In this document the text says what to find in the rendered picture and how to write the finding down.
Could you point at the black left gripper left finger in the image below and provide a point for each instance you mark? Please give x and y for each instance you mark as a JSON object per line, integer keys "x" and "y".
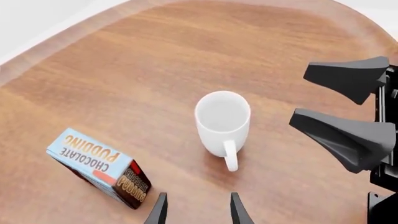
{"x": 158, "y": 213}

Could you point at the chocolate pudding box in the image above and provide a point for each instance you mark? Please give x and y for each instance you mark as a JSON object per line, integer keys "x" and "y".
{"x": 93, "y": 163}

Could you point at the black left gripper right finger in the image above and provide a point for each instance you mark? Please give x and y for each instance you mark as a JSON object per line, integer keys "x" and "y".
{"x": 239, "y": 213}

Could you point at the white mug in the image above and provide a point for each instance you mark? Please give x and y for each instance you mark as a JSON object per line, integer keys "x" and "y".
{"x": 222, "y": 126}

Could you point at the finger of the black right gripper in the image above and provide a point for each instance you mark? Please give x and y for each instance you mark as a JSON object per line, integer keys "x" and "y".
{"x": 345, "y": 77}
{"x": 348, "y": 137}

